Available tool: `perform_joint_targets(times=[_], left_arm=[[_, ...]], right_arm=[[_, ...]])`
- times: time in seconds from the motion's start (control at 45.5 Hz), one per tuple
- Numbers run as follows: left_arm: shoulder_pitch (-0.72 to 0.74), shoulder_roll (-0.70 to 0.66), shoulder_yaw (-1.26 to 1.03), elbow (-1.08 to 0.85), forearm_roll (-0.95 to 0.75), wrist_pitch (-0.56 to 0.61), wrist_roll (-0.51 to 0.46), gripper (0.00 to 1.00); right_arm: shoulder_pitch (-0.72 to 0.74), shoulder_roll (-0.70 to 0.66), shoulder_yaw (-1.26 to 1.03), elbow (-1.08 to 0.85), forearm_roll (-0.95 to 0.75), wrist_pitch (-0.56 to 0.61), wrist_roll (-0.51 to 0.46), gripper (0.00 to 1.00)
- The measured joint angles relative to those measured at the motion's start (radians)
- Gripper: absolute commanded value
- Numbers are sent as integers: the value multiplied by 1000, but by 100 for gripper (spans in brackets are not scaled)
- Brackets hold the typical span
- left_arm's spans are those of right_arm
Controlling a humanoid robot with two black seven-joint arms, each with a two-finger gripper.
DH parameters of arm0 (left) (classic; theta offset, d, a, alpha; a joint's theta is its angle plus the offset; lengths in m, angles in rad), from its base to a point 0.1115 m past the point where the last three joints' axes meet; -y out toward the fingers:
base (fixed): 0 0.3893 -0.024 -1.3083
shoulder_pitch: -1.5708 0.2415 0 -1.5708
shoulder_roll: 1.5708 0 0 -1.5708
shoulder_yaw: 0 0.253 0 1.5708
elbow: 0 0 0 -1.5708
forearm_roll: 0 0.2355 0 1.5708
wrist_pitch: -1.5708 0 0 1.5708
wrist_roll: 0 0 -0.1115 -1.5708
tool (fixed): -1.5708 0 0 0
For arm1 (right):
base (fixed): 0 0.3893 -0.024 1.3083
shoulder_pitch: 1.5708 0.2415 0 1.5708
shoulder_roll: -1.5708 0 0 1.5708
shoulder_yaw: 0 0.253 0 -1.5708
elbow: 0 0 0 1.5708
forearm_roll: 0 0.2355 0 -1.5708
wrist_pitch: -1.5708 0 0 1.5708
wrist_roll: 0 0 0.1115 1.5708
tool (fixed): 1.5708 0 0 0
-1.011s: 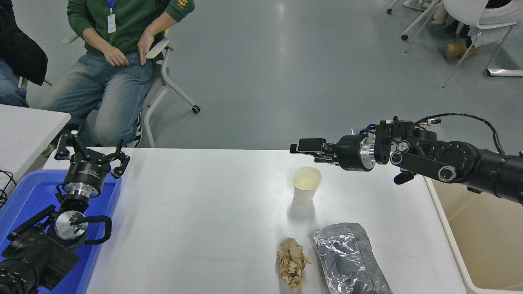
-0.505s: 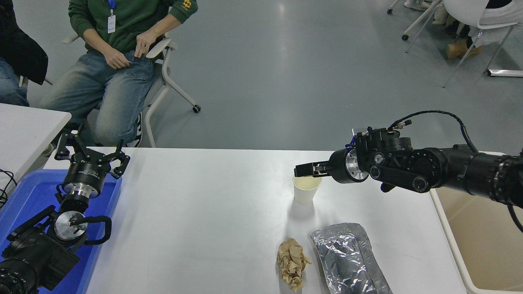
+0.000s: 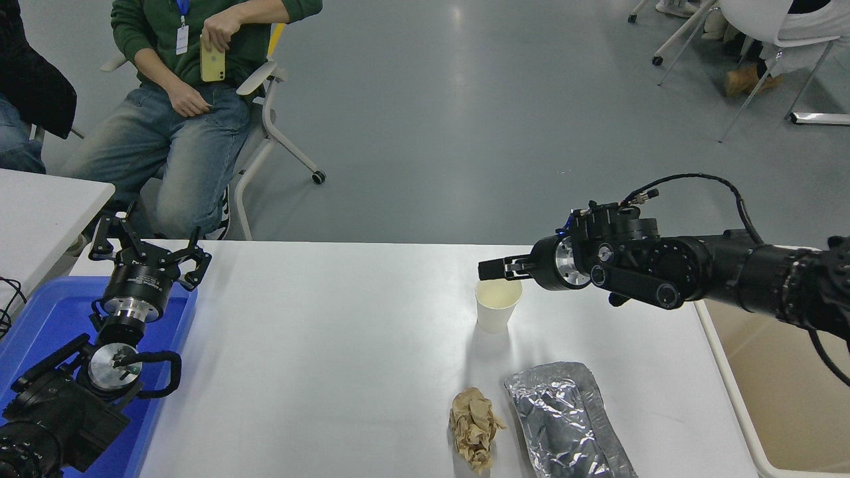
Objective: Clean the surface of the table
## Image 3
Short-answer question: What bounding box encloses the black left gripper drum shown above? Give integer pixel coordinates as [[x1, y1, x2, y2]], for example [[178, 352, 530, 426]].
[[101, 259, 178, 310]]

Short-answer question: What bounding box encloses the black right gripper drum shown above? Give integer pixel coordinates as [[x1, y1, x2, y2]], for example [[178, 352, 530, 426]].
[[529, 235, 566, 292]]

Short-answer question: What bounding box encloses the white paper cup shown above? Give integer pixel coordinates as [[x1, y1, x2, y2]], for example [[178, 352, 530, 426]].
[[475, 278, 523, 335]]

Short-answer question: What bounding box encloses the silver foil tray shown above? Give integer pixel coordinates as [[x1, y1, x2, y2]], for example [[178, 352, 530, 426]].
[[504, 362, 638, 478]]

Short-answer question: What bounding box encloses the tan paper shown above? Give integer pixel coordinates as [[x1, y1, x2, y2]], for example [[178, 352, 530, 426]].
[[449, 386, 507, 474]]

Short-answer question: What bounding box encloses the yellow smartphone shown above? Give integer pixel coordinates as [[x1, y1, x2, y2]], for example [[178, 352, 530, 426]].
[[201, 35, 226, 82]]

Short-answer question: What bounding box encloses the person's right hand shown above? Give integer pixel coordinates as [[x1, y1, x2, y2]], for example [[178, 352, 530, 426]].
[[169, 84, 214, 119]]

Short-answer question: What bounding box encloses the person's left hand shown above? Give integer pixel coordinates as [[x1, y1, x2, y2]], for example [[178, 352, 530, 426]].
[[199, 9, 244, 53]]

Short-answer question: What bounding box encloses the white side table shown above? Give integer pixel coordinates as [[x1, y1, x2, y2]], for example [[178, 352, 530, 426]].
[[0, 168, 117, 313]]

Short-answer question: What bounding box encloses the blue plastic tray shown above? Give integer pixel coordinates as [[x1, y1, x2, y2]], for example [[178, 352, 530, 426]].
[[0, 276, 200, 478]]

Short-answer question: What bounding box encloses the person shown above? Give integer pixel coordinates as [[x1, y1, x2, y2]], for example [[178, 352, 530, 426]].
[[60, 0, 324, 240], [0, 0, 78, 175], [704, 0, 850, 99]]

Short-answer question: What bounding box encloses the white wheeled office chair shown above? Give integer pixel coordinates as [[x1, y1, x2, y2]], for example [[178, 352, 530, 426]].
[[100, 23, 327, 241]]

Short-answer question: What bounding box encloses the white wheeled table leg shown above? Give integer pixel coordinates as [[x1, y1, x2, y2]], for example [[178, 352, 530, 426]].
[[628, 0, 721, 67]]

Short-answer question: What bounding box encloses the large pale plastic bin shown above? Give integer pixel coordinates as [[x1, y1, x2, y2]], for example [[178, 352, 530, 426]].
[[694, 244, 850, 478]]

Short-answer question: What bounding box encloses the white shell chair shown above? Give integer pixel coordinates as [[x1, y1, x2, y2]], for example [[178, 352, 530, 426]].
[[719, 0, 850, 143]]

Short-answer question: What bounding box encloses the grey chair frame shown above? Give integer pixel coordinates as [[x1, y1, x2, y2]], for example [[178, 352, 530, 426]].
[[30, 123, 86, 150]]

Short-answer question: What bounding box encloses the black cable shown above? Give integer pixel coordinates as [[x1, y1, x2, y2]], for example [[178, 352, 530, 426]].
[[0, 276, 29, 341]]

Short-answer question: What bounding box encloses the white badge blue lanyard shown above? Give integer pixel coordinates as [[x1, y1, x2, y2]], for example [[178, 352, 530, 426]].
[[175, 0, 191, 56]]

